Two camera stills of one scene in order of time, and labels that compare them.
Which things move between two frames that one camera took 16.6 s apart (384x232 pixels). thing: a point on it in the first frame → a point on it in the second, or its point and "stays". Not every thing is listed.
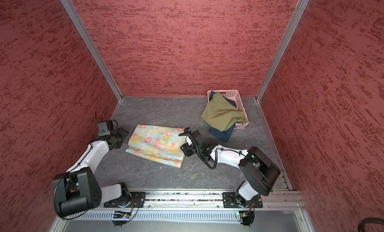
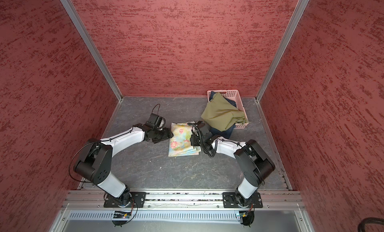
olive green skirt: x=221 y=114 stays
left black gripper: x=124 y=133 → x=167 y=135
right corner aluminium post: x=304 y=2 stays
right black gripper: x=186 y=149 → x=193 y=140
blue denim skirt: x=223 y=136 stays
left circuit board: x=121 y=214 stays
